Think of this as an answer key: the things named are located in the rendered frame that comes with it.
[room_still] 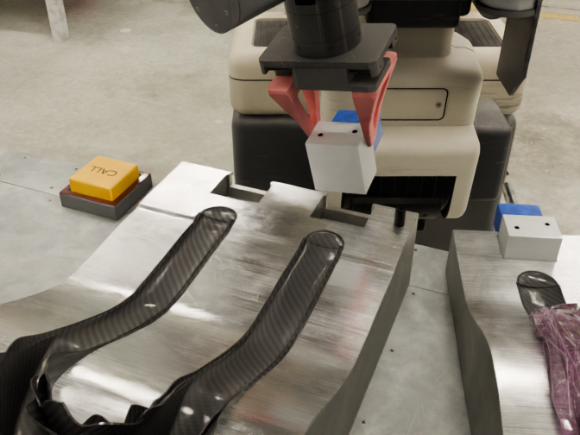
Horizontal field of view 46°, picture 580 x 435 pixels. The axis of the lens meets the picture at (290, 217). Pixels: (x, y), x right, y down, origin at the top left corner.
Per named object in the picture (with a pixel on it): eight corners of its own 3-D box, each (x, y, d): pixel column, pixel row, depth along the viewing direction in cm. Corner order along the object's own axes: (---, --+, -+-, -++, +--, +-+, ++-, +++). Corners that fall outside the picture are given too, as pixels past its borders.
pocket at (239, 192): (230, 200, 74) (229, 171, 72) (275, 211, 72) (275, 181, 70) (211, 223, 71) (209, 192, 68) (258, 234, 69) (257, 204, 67)
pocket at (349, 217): (324, 222, 71) (325, 192, 69) (374, 233, 69) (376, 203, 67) (309, 247, 67) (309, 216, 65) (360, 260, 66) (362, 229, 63)
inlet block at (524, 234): (480, 204, 78) (488, 164, 75) (525, 206, 77) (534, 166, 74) (498, 280, 67) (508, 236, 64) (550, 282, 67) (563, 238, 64)
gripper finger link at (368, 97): (385, 167, 58) (372, 70, 52) (307, 161, 61) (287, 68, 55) (405, 122, 63) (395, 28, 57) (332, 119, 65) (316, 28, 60)
